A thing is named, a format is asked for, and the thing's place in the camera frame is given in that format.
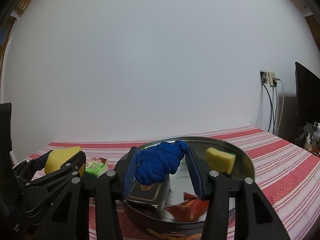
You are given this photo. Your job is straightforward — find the red white striped tablecloth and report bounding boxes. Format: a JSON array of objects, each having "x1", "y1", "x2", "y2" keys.
[{"x1": 11, "y1": 125, "x2": 320, "y2": 240}]

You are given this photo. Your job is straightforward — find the white cable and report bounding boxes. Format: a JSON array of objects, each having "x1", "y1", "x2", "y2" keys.
[{"x1": 275, "y1": 79, "x2": 285, "y2": 136}]

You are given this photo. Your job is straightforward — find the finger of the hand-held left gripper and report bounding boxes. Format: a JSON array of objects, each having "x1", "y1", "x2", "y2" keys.
[
  {"x1": 12, "y1": 151, "x2": 53, "y2": 180},
  {"x1": 22, "y1": 151, "x2": 87, "y2": 201}
]

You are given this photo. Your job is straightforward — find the brown wall fixture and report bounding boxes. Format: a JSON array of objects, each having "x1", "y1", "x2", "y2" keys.
[{"x1": 14, "y1": 0, "x2": 33, "y2": 18}]

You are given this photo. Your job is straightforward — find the black monitor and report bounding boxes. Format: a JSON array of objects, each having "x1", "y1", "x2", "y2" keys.
[{"x1": 294, "y1": 61, "x2": 320, "y2": 143}]

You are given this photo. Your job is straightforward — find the blue rope ball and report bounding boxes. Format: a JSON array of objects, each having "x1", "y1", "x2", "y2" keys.
[{"x1": 134, "y1": 141, "x2": 188, "y2": 186}]

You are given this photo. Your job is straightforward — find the green white packet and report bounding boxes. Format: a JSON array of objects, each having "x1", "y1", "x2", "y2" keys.
[{"x1": 85, "y1": 161, "x2": 108, "y2": 178}]

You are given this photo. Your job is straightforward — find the small glass bottles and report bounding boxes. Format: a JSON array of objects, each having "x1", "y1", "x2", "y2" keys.
[{"x1": 297, "y1": 121, "x2": 320, "y2": 155}]

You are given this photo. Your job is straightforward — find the yellow green sponge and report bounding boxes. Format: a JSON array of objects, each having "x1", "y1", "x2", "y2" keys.
[
  {"x1": 44, "y1": 146, "x2": 85, "y2": 177},
  {"x1": 205, "y1": 147, "x2": 237, "y2": 175}
]

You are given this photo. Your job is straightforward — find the black cable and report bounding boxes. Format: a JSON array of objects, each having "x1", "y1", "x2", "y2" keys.
[{"x1": 262, "y1": 82, "x2": 275, "y2": 135}]

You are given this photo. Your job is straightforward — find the round metal tin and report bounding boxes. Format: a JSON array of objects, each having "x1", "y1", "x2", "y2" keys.
[{"x1": 114, "y1": 136, "x2": 255, "y2": 240}]

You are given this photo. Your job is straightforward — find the pink brown snack packet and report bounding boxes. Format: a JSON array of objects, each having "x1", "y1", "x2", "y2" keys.
[{"x1": 86, "y1": 157, "x2": 108, "y2": 164}]

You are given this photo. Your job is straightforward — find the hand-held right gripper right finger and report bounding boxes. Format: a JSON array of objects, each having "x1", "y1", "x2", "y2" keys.
[{"x1": 186, "y1": 146, "x2": 292, "y2": 240}]

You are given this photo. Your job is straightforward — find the black cardboard box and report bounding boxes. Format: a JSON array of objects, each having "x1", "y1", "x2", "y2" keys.
[{"x1": 124, "y1": 180, "x2": 170, "y2": 220}]

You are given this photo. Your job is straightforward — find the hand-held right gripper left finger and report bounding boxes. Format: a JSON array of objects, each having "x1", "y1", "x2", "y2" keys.
[{"x1": 40, "y1": 146, "x2": 140, "y2": 240}]

